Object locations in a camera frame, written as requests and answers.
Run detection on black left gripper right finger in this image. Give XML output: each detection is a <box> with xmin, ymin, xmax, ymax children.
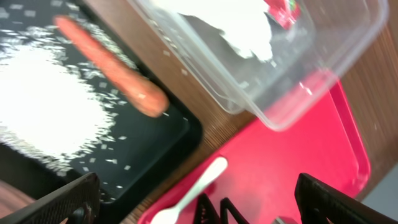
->
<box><xmin>295</xmin><ymin>173</ymin><xmax>397</xmax><ymax>224</ymax></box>

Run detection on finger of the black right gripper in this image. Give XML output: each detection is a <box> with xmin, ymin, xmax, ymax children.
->
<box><xmin>220</xmin><ymin>197</ymin><xmax>249</xmax><ymax>224</ymax></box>
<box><xmin>193</xmin><ymin>194</ymin><xmax>221</xmax><ymax>224</ymax></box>

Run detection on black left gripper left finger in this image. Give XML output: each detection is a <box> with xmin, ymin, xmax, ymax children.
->
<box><xmin>1</xmin><ymin>173</ymin><xmax>100</xmax><ymax>224</ymax></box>

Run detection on white plastic spoon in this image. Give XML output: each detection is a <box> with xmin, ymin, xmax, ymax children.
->
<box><xmin>150</xmin><ymin>157</ymin><xmax>228</xmax><ymax>224</ymax></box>

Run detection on white rice grains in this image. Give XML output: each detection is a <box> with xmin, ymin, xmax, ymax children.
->
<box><xmin>0</xmin><ymin>0</ymin><xmax>137</xmax><ymax>190</ymax></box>

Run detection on orange carrot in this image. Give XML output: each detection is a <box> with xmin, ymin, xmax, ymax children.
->
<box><xmin>53</xmin><ymin>16</ymin><xmax>169</xmax><ymax>118</ymax></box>

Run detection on white tissue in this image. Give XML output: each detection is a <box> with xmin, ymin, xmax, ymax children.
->
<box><xmin>152</xmin><ymin>0</ymin><xmax>273</xmax><ymax>62</ymax></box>

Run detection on red snack wrapper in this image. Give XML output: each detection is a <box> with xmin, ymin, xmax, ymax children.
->
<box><xmin>264</xmin><ymin>0</ymin><xmax>301</xmax><ymax>29</ymax></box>

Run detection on black waste tray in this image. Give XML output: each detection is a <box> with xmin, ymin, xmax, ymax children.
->
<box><xmin>1</xmin><ymin>1</ymin><xmax>201</xmax><ymax>205</ymax></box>

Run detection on clear plastic waste bin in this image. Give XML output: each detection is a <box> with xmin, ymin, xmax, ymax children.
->
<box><xmin>131</xmin><ymin>0</ymin><xmax>389</xmax><ymax>130</ymax></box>

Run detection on red plastic tray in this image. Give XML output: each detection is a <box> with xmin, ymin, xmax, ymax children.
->
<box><xmin>139</xmin><ymin>84</ymin><xmax>371</xmax><ymax>224</ymax></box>

